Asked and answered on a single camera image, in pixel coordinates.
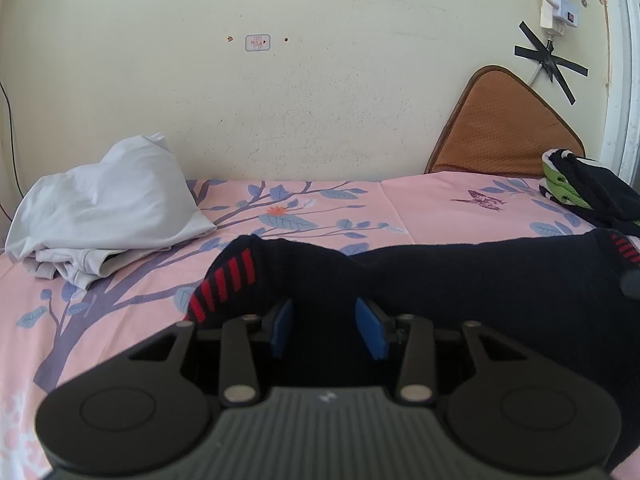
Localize black cable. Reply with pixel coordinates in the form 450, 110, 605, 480
0, 81, 24, 222

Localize black green folded garment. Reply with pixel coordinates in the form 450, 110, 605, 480
538, 148, 640, 237

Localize pink printed bedsheet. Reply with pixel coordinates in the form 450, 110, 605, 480
0, 170, 640, 480

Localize white door frame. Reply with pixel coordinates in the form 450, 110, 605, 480
599, 0, 640, 187

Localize white cloth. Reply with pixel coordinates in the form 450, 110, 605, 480
4, 132, 218, 291

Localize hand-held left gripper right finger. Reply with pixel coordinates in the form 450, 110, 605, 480
353, 297, 529, 405

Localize navy red knit sweater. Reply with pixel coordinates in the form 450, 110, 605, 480
182, 229, 640, 476

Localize black tape cross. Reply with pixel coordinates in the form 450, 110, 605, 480
513, 21, 589, 106

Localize brown cushion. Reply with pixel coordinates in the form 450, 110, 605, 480
424, 65, 587, 177

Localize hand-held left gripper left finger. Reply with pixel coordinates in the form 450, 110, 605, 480
128, 298, 296, 407

